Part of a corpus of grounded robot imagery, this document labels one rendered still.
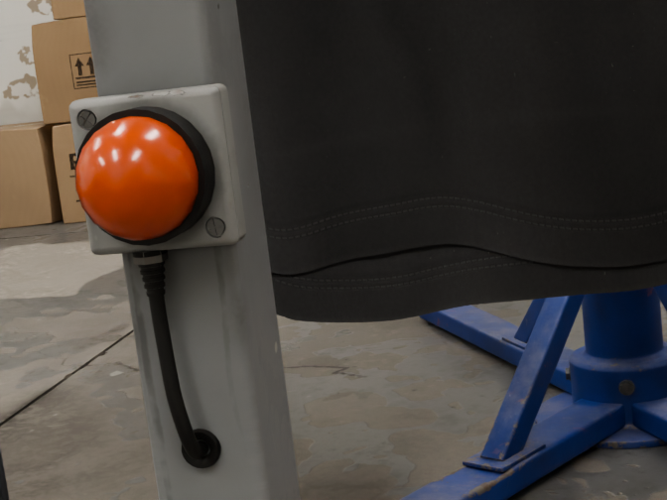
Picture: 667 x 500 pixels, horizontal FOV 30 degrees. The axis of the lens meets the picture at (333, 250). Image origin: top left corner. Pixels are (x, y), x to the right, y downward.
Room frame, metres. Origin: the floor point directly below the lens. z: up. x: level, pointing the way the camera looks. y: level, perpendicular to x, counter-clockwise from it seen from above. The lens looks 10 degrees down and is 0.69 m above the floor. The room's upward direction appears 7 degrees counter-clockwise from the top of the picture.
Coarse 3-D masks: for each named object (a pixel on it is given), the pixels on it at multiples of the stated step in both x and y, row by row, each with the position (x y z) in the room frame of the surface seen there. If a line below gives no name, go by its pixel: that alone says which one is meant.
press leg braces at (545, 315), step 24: (528, 312) 2.25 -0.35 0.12; (552, 312) 1.81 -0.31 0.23; (576, 312) 1.83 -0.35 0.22; (504, 336) 2.34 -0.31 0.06; (528, 336) 2.26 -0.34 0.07; (552, 336) 1.78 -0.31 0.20; (528, 360) 1.77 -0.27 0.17; (552, 360) 1.78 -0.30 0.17; (528, 384) 1.74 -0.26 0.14; (504, 408) 1.73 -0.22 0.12; (528, 408) 1.73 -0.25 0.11; (504, 432) 1.70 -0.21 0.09; (528, 432) 1.72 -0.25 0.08; (480, 456) 1.70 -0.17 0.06; (504, 456) 1.68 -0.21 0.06; (528, 456) 1.69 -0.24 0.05
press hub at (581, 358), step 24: (648, 288) 1.91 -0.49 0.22; (600, 312) 1.92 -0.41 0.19; (624, 312) 1.90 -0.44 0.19; (648, 312) 1.91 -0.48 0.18; (600, 336) 1.92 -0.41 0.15; (624, 336) 1.90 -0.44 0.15; (648, 336) 1.91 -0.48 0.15; (576, 360) 1.95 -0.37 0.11; (600, 360) 1.92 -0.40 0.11; (624, 360) 1.90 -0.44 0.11; (648, 360) 1.90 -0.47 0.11; (576, 384) 1.94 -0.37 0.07; (600, 384) 1.89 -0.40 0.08; (624, 384) 1.87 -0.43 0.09; (648, 384) 1.88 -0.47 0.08; (552, 408) 2.02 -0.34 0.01; (624, 408) 1.88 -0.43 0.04; (624, 432) 1.86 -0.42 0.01
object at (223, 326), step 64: (128, 0) 0.40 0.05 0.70; (192, 0) 0.39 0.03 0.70; (128, 64) 0.40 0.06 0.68; (192, 64) 0.40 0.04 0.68; (256, 192) 0.43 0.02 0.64; (128, 256) 0.40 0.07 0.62; (192, 256) 0.40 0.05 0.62; (256, 256) 0.42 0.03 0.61; (192, 320) 0.40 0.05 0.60; (256, 320) 0.41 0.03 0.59; (192, 384) 0.40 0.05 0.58; (256, 384) 0.40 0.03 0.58; (256, 448) 0.39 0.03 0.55
